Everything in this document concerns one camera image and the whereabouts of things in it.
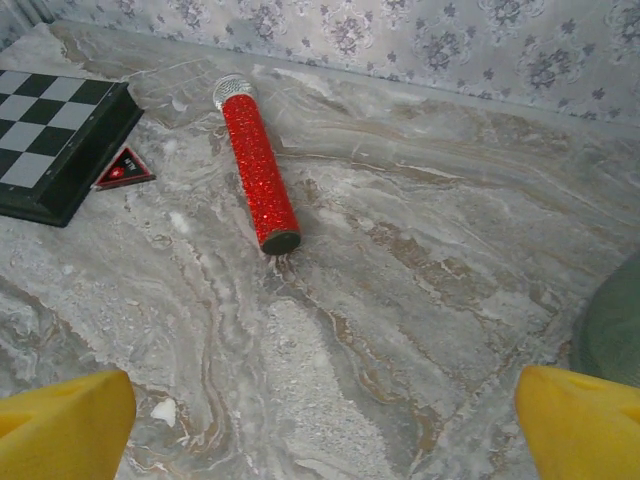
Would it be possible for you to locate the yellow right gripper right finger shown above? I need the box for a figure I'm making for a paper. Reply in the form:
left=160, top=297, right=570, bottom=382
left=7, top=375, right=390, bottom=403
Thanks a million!
left=514, top=364, right=640, bottom=480

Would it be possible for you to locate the small red triangular packet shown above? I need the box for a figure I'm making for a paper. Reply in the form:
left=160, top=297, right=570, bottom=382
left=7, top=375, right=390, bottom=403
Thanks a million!
left=91, top=146, right=157, bottom=192

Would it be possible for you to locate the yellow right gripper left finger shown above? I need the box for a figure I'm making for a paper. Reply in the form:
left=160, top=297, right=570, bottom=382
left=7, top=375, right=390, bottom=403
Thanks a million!
left=0, top=368, right=138, bottom=480

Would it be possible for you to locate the black grey chess board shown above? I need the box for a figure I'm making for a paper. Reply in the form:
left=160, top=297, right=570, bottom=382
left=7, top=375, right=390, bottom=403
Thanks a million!
left=0, top=69, right=146, bottom=229

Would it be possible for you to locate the translucent round waste bin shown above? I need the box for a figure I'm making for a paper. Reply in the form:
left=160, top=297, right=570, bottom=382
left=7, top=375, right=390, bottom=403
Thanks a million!
left=569, top=252, right=640, bottom=389

